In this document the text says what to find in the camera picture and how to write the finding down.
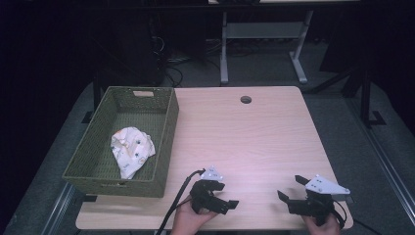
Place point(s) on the person's left hand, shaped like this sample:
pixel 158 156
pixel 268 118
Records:
pixel 187 222

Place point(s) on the green woven basket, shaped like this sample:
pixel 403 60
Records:
pixel 98 163

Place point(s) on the person's right hand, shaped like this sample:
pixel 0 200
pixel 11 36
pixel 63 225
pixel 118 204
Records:
pixel 321 228

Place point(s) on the white patterned cloth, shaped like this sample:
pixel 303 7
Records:
pixel 130 147

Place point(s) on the white metal desk frame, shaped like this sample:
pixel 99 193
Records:
pixel 261 31

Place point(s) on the metal floor rail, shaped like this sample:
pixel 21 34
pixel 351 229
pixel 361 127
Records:
pixel 58 209
pixel 385 160

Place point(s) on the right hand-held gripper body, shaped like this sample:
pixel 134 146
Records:
pixel 316 199

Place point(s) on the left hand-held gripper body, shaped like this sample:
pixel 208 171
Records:
pixel 204 192

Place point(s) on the black metal stand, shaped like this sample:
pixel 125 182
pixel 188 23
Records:
pixel 367 94

